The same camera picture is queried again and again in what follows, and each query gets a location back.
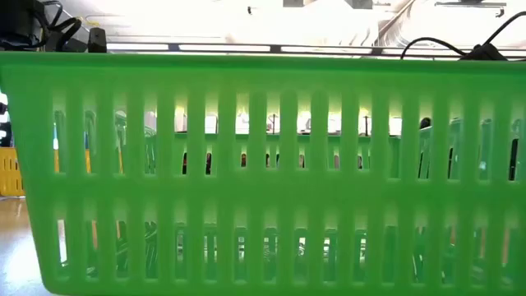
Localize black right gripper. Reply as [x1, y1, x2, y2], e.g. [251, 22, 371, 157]
[459, 42, 510, 62]

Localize green slotted plastic basket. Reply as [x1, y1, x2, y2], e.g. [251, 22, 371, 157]
[0, 51, 526, 296]

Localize yellow slotted plastic basket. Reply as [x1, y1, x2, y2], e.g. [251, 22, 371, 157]
[0, 146, 124, 198]

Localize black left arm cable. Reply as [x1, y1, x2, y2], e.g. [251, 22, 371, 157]
[39, 0, 84, 53]

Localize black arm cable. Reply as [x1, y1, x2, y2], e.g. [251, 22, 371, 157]
[39, 0, 84, 53]
[400, 11, 526, 62]

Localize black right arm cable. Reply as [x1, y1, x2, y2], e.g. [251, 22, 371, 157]
[400, 11, 526, 62]

